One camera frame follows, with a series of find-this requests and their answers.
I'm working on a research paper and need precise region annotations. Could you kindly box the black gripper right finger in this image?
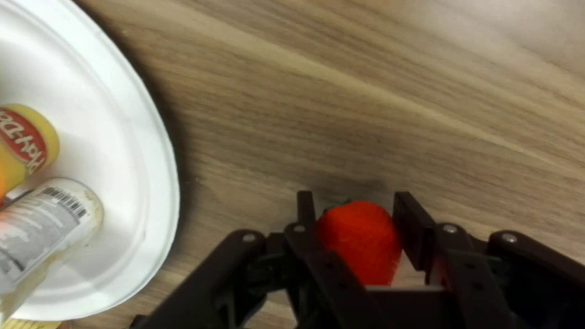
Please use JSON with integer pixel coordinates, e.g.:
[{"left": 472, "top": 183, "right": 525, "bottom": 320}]
[{"left": 392, "top": 190, "right": 585, "bottom": 329}]

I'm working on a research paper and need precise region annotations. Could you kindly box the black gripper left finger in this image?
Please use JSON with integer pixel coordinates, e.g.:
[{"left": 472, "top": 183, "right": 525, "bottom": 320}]
[{"left": 129, "top": 189, "right": 392, "bottom": 329}]

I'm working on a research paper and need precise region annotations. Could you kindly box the small red round object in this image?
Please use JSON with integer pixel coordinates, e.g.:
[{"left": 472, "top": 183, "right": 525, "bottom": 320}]
[{"left": 315, "top": 200, "right": 405, "bottom": 289}]

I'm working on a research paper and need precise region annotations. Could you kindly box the white pill bottle green label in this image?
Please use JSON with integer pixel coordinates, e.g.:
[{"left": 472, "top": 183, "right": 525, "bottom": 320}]
[{"left": 0, "top": 178, "right": 107, "bottom": 320}]

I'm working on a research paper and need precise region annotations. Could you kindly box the white paper plate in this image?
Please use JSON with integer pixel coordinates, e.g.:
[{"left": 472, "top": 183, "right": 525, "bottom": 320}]
[{"left": 0, "top": 0, "right": 183, "bottom": 324}]

